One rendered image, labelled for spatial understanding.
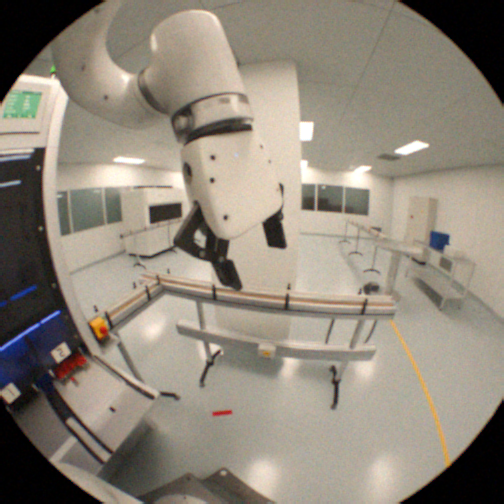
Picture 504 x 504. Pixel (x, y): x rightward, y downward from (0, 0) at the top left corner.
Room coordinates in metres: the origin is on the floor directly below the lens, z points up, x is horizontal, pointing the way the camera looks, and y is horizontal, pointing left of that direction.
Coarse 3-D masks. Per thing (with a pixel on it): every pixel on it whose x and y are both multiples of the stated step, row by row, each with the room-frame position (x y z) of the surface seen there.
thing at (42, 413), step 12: (36, 396) 0.01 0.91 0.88; (24, 408) -0.09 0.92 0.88; (36, 408) -0.04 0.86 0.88; (48, 408) 0.01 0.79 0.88; (24, 420) -0.14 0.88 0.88; (36, 420) -0.08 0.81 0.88; (48, 420) -0.04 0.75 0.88; (60, 420) 0.00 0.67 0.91; (24, 432) -0.18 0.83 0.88; (36, 432) -0.13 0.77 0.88; (48, 432) -0.08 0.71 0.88; (60, 432) -0.04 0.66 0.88; (36, 444) -0.17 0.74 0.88; (48, 444) -0.13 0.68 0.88; (60, 444) -0.09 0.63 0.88; (72, 444) -0.05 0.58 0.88; (48, 456) -0.17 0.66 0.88; (60, 456) -0.13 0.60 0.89
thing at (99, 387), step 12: (96, 360) 0.36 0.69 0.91; (84, 372) 0.28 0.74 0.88; (96, 372) 0.31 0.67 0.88; (108, 372) 0.34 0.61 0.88; (60, 384) 0.15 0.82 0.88; (72, 384) 0.19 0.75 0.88; (84, 384) 0.22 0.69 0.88; (96, 384) 0.25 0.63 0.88; (108, 384) 0.28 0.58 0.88; (120, 384) 0.29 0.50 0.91; (72, 396) 0.14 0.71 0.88; (84, 396) 0.17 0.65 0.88; (96, 396) 0.20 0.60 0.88; (108, 396) 0.21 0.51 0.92; (72, 408) 0.08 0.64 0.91; (84, 408) 0.12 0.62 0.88; (96, 408) 0.14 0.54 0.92; (84, 420) 0.07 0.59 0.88
